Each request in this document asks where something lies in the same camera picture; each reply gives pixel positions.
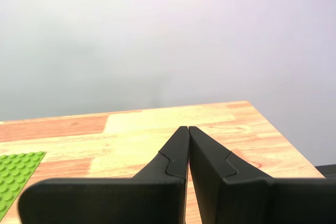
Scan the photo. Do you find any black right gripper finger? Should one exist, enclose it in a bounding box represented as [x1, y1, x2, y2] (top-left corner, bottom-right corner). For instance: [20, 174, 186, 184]
[17, 125, 190, 224]
[188, 125, 336, 224]

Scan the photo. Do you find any green studded baseplate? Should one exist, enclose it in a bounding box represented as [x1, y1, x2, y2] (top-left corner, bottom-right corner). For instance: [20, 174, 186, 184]
[0, 151, 47, 216]

